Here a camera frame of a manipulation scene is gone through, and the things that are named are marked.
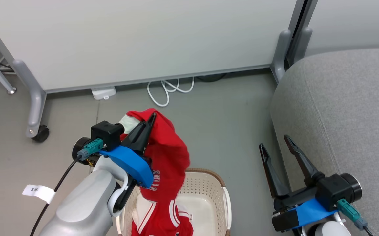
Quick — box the narrow white partition panel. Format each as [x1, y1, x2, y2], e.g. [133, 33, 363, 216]
[303, 0, 379, 57]

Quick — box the cream perforated laundry basket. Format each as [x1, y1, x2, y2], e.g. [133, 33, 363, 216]
[116, 168, 232, 236]

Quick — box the black cable under partition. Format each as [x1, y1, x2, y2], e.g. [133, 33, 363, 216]
[195, 73, 227, 83]

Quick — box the coiled white cable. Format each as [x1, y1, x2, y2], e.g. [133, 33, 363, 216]
[147, 77, 195, 108]

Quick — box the large white partition panel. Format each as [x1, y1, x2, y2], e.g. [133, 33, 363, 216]
[0, 0, 305, 94]

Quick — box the white paper cable label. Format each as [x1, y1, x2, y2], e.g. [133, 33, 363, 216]
[22, 184, 56, 204]

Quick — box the grey partition leg with caster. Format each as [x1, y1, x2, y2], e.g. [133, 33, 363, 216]
[11, 59, 47, 138]

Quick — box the left arm teal plug cable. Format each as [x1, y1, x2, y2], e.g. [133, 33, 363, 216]
[29, 138, 105, 236]

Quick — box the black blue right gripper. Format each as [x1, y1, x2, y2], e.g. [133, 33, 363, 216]
[259, 135, 363, 233]

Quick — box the grey fabric sofa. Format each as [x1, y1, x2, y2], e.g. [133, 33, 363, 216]
[270, 47, 379, 236]

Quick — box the red white sports jersey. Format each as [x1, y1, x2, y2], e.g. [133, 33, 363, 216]
[119, 108, 195, 236]

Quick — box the arm teal plug cable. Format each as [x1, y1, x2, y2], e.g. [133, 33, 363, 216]
[29, 138, 105, 236]
[336, 199, 375, 236]

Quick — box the black caster wheel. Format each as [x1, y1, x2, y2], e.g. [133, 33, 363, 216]
[32, 125, 50, 143]

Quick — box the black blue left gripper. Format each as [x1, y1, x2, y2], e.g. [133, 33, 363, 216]
[72, 112, 157, 189]

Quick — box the small white power strip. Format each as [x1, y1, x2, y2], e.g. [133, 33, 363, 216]
[91, 86, 117, 100]

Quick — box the right arm teal plug cable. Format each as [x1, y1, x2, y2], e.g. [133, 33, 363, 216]
[336, 199, 375, 236]

